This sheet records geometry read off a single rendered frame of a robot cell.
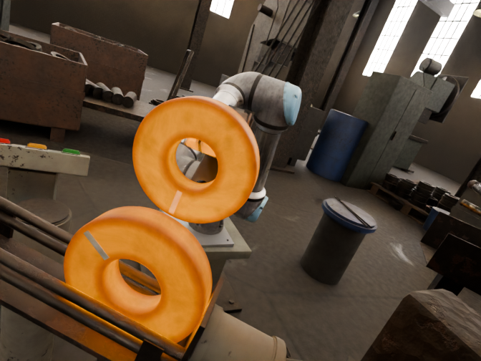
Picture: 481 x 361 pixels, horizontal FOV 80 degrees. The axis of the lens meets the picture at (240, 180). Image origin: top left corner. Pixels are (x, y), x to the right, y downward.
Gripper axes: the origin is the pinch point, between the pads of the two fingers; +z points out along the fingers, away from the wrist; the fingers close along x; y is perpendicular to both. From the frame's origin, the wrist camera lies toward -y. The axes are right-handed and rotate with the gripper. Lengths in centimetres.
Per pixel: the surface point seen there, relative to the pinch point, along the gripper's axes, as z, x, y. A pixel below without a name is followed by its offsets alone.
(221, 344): 7.1, 10.6, -17.5
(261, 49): -491, -80, 188
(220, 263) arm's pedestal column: -83, 4, -45
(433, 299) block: 5.2, 28.3, -5.7
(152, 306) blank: 5.7, 2.4, -17.5
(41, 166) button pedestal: -29, -42, -19
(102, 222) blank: 8.9, -4.2, -9.8
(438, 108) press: -720, 341, 274
